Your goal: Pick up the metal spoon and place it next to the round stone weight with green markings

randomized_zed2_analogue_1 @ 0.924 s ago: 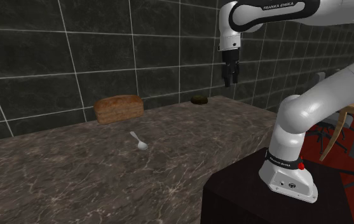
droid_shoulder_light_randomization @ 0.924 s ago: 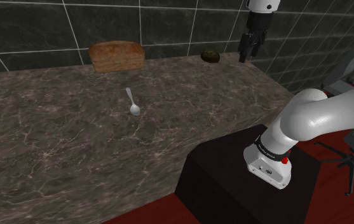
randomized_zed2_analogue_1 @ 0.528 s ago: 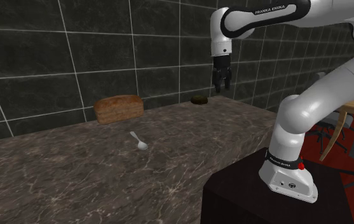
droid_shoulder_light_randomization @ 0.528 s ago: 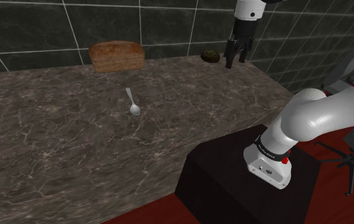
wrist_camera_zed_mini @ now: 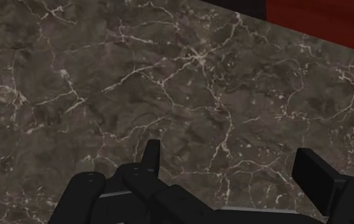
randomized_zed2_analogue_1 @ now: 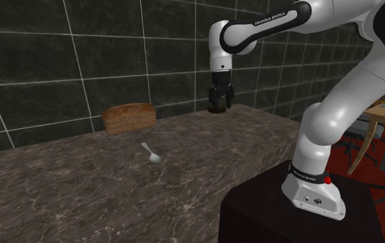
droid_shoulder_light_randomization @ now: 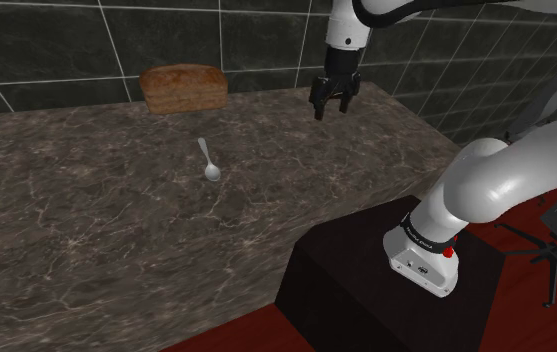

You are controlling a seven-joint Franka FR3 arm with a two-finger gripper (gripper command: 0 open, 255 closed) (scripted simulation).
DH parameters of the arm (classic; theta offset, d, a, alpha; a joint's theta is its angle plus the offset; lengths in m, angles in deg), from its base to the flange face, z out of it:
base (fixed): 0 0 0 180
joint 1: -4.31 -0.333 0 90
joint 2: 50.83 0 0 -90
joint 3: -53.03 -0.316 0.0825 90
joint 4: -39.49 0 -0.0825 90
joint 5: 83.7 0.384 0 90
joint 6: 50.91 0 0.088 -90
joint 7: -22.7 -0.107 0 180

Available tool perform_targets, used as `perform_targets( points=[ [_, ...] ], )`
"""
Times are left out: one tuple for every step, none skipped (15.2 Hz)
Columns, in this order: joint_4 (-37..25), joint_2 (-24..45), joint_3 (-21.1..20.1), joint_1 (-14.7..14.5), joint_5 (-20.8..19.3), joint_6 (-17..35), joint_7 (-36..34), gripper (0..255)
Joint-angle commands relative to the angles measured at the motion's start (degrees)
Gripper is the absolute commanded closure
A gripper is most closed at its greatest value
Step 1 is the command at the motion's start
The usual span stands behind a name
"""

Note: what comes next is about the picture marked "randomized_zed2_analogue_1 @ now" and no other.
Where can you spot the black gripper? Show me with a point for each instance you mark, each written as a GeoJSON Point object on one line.
{"type": "Point", "coordinates": [221, 84]}

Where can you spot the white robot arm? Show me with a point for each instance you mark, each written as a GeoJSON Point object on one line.
{"type": "Point", "coordinates": [333, 114]}

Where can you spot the dark brown round thing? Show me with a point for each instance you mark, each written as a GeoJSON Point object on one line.
{"type": "Point", "coordinates": [216, 109]}

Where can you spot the silver spoon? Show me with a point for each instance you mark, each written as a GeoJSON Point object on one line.
{"type": "Point", "coordinates": [154, 157]}

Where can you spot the brown bread loaf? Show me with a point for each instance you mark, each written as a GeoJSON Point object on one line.
{"type": "Point", "coordinates": [128, 118]}

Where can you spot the dark robot stand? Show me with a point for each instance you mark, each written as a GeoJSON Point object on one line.
{"type": "Point", "coordinates": [263, 208]}

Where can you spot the grey office chair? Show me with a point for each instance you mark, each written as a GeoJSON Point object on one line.
{"type": "Point", "coordinates": [364, 129]}

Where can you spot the light wooden table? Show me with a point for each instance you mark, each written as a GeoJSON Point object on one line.
{"type": "Point", "coordinates": [382, 116]}

